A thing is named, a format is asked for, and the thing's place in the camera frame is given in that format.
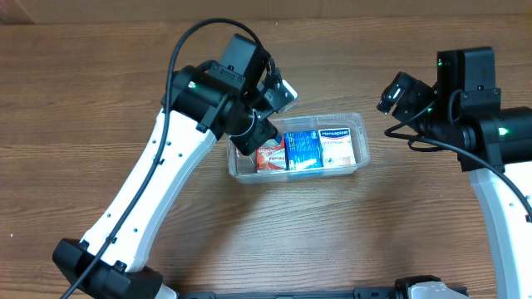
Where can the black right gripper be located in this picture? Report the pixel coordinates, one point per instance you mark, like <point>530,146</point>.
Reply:
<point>406,101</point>

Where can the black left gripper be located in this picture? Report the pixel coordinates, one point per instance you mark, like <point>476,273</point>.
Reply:
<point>261,134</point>

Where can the red medicine box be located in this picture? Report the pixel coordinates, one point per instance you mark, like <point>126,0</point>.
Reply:
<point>271,158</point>

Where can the clear plastic container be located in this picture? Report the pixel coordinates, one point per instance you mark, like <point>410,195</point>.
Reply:
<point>243,168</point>

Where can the blue medicine box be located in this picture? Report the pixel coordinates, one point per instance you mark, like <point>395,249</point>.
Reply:
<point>303,150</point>

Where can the white blue plaster box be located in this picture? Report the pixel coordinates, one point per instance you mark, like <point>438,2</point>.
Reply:
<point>336,145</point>

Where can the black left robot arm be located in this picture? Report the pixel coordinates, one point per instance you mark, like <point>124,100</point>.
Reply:
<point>232,97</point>

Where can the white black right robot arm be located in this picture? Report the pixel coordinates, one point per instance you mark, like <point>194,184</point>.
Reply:
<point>462,113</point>

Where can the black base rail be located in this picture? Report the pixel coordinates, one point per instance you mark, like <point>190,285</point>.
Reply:
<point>356,293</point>

